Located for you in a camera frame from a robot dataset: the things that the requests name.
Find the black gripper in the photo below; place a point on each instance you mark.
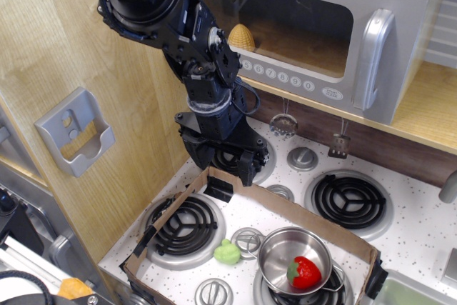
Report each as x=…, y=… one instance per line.
x=223, y=129

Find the grey toy microwave door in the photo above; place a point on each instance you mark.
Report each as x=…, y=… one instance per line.
x=358, y=56

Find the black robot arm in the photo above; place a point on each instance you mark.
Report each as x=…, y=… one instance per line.
x=197, y=52

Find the back left stove burner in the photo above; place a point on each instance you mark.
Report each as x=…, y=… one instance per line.
x=228, y=163

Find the stove burner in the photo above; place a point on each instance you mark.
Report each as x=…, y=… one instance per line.
x=228, y=163
x=332, y=294
x=353, y=200
x=190, y=236

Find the brown cardboard fence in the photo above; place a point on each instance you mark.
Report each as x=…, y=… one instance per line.
x=373, y=279

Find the small grey centre knob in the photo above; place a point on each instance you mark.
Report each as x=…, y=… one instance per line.
x=281, y=191

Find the grey back stove knob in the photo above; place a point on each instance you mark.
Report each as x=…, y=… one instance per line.
x=302, y=159

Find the grey stove knob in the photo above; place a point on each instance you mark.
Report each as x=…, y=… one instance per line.
x=302, y=159
x=248, y=240
x=214, y=292

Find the front left stove burner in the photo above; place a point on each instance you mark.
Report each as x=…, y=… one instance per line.
x=190, y=236

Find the grey middle stove knob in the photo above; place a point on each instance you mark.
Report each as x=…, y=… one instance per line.
x=248, y=240

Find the green toy vegetable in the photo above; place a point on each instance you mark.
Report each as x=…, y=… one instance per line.
x=227, y=253

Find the steel toy pot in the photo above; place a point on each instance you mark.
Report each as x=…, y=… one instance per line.
x=278, y=250

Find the hanging steel spatula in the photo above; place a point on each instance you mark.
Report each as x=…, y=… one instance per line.
x=340, y=142

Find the yellow toy corn piece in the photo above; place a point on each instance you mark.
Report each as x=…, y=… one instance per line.
x=241, y=37

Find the grey front stove knob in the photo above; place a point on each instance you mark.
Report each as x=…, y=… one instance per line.
x=214, y=292

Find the red toy strawberry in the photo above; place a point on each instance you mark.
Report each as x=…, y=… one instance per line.
x=302, y=273

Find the back right stove burner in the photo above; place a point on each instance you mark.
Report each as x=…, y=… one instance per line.
x=353, y=200

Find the front right stove burner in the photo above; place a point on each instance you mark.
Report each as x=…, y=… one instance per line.
x=332, y=294

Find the orange object bottom left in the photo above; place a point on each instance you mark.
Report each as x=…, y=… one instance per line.
x=73, y=288

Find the toy sink basin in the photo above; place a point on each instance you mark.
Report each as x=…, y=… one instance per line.
x=399, y=289

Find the grey toy faucet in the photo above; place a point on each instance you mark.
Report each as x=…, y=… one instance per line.
x=448, y=191

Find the grey wall phone holder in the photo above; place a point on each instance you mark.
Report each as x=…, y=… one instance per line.
x=66, y=122

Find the grey oven door handle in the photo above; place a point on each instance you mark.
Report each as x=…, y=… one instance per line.
x=61, y=254

